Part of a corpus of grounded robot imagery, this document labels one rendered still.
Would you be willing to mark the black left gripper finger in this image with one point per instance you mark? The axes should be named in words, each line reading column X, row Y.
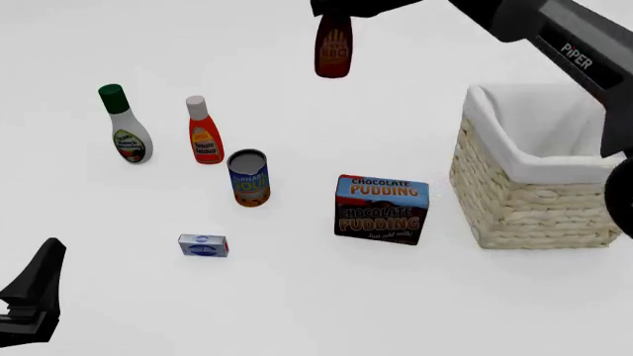
column 45, row 270

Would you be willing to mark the blue alphabet soup can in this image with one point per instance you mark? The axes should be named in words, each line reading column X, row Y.
column 249, row 181

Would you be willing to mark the small silver blue box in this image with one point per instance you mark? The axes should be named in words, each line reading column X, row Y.
column 203, row 245

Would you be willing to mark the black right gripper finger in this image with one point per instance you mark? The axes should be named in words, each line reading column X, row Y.
column 368, row 5
column 318, row 6

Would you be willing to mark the grey and black right robot arm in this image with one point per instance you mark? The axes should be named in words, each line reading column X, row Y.
column 573, row 41

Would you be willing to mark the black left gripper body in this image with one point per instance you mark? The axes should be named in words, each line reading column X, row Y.
column 27, row 322

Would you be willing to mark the wicker basket with white liner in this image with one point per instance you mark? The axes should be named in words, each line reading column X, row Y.
column 519, row 211

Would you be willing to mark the red ketchup bottle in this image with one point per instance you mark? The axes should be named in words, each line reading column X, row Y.
column 205, row 137

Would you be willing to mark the dark brown bbq sauce bottle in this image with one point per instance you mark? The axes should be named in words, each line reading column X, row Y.
column 334, row 55

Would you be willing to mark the white ranch dressing bottle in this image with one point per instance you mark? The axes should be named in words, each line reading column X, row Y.
column 129, row 137

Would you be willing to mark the chocolate pudding box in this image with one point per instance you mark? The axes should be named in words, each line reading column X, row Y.
column 381, row 211

